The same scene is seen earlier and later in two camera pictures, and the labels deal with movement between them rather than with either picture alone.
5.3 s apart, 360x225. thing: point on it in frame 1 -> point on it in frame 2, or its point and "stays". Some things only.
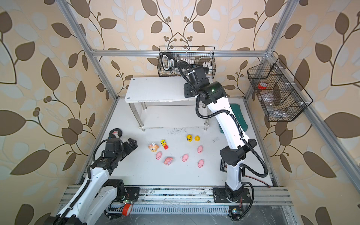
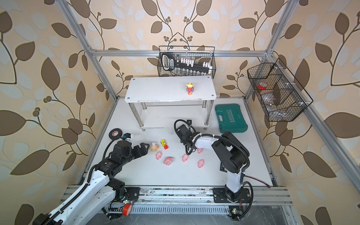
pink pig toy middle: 185,157 stays
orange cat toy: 153,148 stays
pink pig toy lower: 200,163 stays
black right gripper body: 189,93 -> 183,141
